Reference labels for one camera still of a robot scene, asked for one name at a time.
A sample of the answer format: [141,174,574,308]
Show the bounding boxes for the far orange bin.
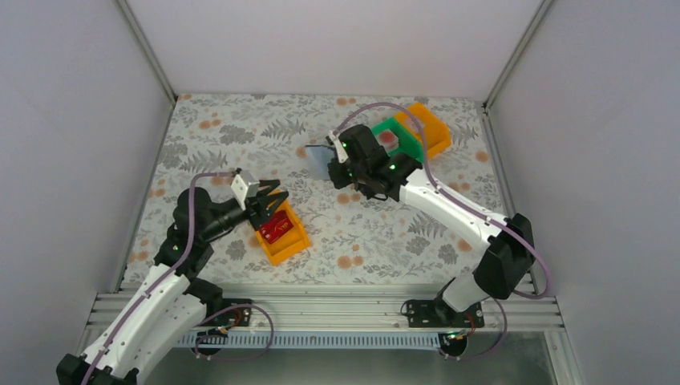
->
[394,103,452,159]

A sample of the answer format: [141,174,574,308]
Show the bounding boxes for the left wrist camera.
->
[230,168,260,210]

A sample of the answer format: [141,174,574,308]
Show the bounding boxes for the near orange bin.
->
[254,200,311,266]

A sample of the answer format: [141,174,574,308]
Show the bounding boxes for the orange bin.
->
[394,103,452,159]
[254,200,311,266]

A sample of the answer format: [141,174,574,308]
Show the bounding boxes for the blue card holder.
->
[305,144,337,180]

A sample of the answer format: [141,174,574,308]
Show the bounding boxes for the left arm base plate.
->
[198,298,253,328]

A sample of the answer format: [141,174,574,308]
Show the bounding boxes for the floral table mat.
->
[123,94,482,286]

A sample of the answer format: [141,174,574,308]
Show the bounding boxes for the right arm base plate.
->
[399,299,485,328]

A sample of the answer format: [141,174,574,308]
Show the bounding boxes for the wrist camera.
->
[327,131,349,164]
[230,168,260,210]

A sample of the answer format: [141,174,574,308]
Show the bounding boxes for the green bin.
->
[371,118,423,163]

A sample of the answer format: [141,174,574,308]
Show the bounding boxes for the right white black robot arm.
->
[327,124,536,313]

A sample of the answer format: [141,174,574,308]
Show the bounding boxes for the red VIP card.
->
[258,210,294,245]

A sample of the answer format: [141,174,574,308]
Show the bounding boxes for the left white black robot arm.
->
[56,170,289,384]

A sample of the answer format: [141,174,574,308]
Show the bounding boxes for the aluminium rail frame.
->
[84,284,565,333]

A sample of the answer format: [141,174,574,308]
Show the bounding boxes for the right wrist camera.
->
[327,131,349,164]

